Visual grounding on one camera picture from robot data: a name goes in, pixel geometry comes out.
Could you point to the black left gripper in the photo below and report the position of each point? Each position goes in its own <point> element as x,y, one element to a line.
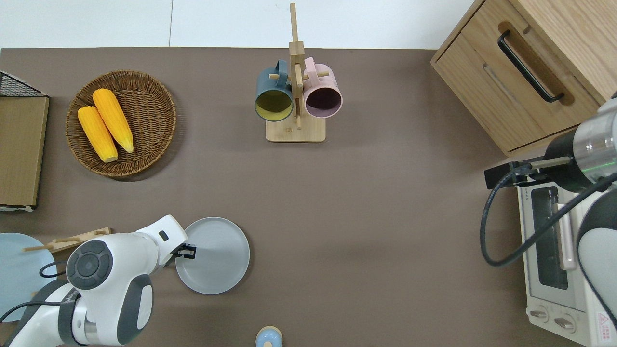
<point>172,255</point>

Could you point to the wooden plate rack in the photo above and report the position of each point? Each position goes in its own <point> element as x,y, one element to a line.
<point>72,239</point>

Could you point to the gray plate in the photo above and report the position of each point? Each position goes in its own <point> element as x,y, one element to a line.
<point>217,260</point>

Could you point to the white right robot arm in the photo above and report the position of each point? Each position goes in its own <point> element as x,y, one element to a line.
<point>602,250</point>

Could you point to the wooden board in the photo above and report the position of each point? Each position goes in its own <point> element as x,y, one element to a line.
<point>19,149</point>

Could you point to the dark teal mug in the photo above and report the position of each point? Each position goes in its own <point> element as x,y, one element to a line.
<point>272,86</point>

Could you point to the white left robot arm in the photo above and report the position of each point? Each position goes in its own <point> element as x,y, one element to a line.
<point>111,289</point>

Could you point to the brown table mat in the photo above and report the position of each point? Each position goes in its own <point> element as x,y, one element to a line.
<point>361,217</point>

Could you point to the wooden mug rack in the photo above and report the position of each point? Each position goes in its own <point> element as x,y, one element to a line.
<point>295,132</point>

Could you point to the wooden drawer cabinet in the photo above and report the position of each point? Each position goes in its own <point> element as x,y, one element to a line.
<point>472,82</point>

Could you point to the light blue plate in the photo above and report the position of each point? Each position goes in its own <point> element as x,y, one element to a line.
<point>19,274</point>

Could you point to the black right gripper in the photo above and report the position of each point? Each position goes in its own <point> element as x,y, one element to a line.
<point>571,164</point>

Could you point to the pink mug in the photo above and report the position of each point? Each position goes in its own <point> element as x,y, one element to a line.
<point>324,84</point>

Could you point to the white toaster oven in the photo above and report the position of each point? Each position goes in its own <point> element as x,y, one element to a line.
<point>554,301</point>

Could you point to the toaster oven knob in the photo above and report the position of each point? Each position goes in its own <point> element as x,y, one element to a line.
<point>565,324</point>
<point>540,314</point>

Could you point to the round wicker basket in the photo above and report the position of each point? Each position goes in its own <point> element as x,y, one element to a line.
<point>144,111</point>

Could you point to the yellow corn cob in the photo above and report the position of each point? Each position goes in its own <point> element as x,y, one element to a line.
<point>113,120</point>
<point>98,135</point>

